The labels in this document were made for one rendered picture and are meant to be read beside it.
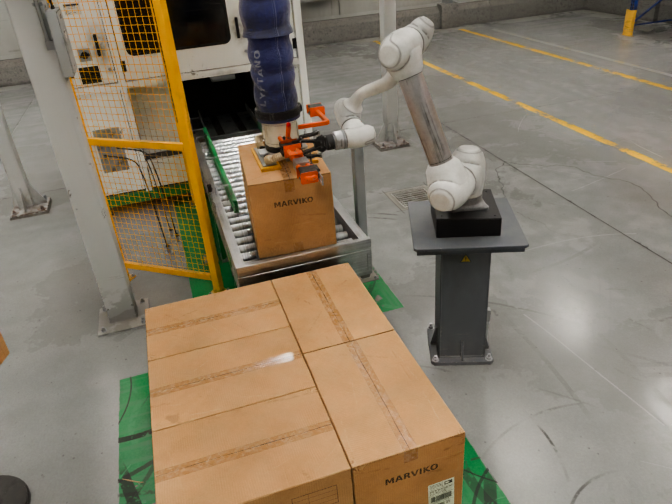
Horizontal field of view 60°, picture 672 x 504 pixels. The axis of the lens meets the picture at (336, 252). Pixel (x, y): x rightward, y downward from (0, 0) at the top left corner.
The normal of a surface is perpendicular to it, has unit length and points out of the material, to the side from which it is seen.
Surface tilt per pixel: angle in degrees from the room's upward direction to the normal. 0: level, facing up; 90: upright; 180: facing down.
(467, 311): 90
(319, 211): 90
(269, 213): 90
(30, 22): 90
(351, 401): 0
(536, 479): 0
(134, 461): 0
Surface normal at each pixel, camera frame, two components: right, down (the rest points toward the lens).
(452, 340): -0.05, 0.50
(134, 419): -0.07, -0.86
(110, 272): 0.31, 0.45
